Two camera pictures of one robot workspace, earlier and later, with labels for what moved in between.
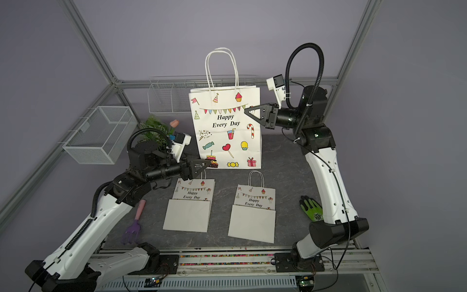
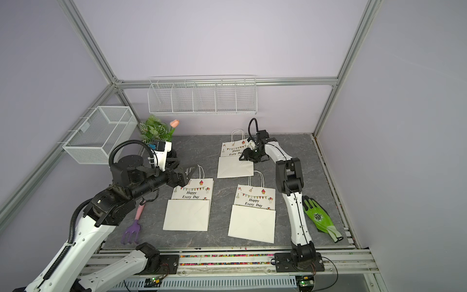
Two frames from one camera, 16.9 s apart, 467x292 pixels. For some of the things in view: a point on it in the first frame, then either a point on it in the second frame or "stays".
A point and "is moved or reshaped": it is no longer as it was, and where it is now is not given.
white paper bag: [224, 132] is moved or reshaped
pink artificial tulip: [174, 123] stays
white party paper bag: [253, 215] stays
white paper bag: [188, 210] stays
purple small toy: [131, 234] stays
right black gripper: [270, 108] to [254, 160]
